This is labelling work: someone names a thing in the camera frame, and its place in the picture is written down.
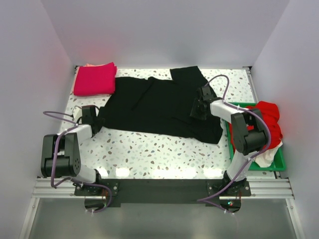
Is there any green plastic basket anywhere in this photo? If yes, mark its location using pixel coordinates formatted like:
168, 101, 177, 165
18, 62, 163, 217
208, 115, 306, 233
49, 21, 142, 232
234, 103, 286, 171

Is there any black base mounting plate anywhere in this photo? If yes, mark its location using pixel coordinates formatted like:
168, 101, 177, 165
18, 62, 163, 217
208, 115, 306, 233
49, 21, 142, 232
74, 179, 251, 210

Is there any folded pink t shirt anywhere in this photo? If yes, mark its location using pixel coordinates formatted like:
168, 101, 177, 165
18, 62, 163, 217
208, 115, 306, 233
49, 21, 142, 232
73, 62, 117, 97

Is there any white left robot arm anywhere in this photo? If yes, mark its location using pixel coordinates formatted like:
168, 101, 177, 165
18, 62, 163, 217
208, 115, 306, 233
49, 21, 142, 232
40, 105, 106, 195

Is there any black t shirt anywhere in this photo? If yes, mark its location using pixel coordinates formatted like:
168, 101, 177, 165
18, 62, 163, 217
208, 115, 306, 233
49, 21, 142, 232
99, 66, 223, 144

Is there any red t shirt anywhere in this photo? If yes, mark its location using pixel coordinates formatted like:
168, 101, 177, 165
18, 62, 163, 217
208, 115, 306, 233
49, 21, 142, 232
229, 101, 284, 151

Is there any folded peach t shirt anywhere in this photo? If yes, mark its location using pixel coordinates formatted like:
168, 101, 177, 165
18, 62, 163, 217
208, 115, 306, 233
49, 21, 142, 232
84, 64, 105, 67

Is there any aluminium rail frame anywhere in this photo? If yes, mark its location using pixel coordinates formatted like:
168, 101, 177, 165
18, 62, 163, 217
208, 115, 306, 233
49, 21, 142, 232
18, 66, 306, 239

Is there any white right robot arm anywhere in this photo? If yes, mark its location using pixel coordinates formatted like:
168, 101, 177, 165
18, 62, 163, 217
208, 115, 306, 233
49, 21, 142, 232
190, 86, 271, 201

